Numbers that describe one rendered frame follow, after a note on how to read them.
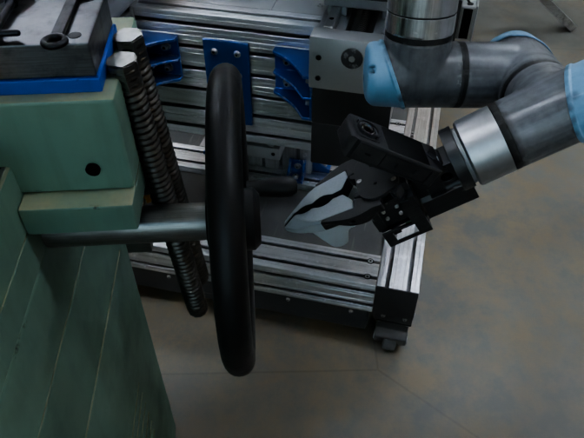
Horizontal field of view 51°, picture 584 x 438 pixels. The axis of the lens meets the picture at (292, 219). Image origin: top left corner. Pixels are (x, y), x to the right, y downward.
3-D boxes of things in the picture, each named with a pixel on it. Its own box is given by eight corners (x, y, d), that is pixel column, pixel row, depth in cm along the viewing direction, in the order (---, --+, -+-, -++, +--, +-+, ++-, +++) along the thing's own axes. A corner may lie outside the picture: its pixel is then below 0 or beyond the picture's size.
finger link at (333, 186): (305, 249, 74) (374, 219, 71) (280, 221, 70) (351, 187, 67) (302, 231, 76) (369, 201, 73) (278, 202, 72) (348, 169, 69)
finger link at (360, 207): (328, 240, 66) (401, 207, 64) (321, 231, 65) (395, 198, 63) (322, 210, 70) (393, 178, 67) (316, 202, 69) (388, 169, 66)
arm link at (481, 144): (503, 135, 59) (478, 89, 65) (458, 155, 60) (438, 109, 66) (523, 183, 64) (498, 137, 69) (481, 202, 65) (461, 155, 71)
